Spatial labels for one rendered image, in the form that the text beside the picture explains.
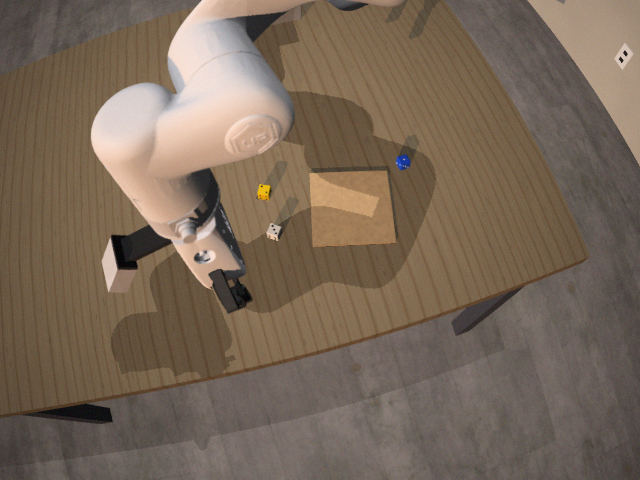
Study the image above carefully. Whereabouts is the yellow die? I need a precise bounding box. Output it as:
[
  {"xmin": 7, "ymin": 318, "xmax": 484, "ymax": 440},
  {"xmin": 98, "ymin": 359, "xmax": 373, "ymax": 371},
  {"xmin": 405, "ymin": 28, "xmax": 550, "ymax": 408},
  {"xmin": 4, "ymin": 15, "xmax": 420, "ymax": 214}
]
[{"xmin": 257, "ymin": 184, "xmax": 272, "ymax": 200}]

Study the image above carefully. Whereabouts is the blue die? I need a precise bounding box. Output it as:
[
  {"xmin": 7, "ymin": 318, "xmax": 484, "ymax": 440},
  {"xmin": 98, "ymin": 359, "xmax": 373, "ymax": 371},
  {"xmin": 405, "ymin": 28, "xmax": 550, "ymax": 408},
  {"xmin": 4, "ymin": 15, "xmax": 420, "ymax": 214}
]
[{"xmin": 396, "ymin": 154, "xmax": 411, "ymax": 170}]

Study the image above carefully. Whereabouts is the tan textured mat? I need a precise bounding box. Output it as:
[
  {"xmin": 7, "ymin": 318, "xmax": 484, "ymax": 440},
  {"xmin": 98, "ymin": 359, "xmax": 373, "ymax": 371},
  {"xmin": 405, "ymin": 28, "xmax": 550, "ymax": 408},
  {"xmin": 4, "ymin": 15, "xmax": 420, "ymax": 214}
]
[{"xmin": 309, "ymin": 171, "xmax": 396, "ymax": 247}]

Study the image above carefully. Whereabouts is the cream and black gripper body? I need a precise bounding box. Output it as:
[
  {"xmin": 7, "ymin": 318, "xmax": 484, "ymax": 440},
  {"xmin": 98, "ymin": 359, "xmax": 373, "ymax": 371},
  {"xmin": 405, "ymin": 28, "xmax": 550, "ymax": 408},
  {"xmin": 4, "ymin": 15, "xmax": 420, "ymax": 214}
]
[{"xmin": 154, "ymin": 185, "xmax": 246, "ymax": 289}]

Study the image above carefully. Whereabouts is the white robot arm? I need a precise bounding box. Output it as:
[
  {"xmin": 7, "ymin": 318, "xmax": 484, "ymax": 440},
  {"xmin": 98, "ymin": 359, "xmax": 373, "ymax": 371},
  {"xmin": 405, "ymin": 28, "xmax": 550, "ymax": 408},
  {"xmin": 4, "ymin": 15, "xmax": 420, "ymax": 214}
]
[{"xmin": 91, "ymin": 0, "xmax": 318, "ymax": 293}]

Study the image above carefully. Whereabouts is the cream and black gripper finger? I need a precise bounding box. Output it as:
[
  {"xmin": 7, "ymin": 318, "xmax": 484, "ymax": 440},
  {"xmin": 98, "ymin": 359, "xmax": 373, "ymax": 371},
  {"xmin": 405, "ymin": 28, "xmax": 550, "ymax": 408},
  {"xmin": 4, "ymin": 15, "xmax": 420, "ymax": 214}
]
[{"xmin": 209, "ymin": 269, "xmax": 253, "ymax": 314}]

